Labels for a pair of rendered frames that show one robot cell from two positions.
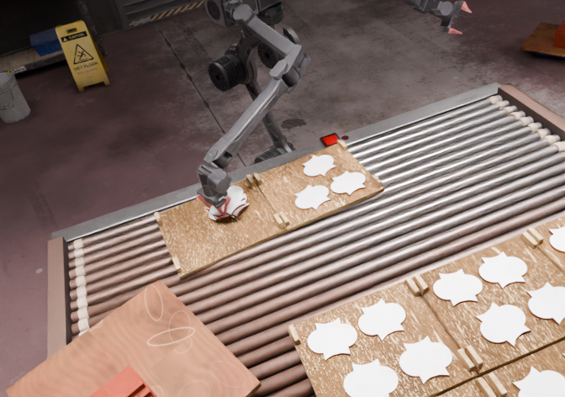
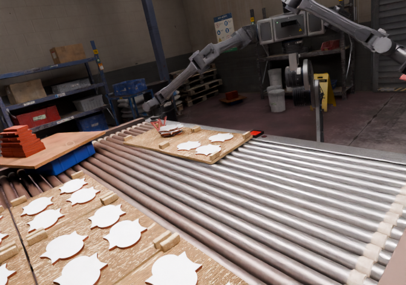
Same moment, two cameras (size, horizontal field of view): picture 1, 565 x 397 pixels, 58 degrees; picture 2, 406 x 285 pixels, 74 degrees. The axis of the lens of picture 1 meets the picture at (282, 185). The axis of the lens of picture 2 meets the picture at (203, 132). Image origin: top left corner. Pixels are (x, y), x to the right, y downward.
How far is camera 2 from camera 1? 185 cm
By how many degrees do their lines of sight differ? 59
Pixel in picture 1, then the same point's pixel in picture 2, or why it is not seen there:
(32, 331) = not seen: hidden behind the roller
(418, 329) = (72, 211)
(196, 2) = not seen: outside the picture
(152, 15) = (396, 87)
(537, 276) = (118, 258)
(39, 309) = not seen: hidden behind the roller
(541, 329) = (54, 272)
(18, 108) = (277, 107)
